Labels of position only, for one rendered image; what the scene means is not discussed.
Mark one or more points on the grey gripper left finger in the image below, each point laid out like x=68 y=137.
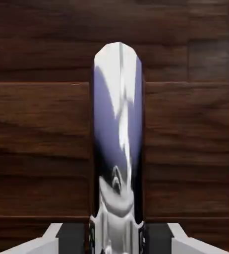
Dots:
x=67 y=240

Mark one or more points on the dark wood cabinet door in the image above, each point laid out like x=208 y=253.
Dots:
x=37 y=119

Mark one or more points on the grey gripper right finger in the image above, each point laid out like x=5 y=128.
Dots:
x=162 y=240

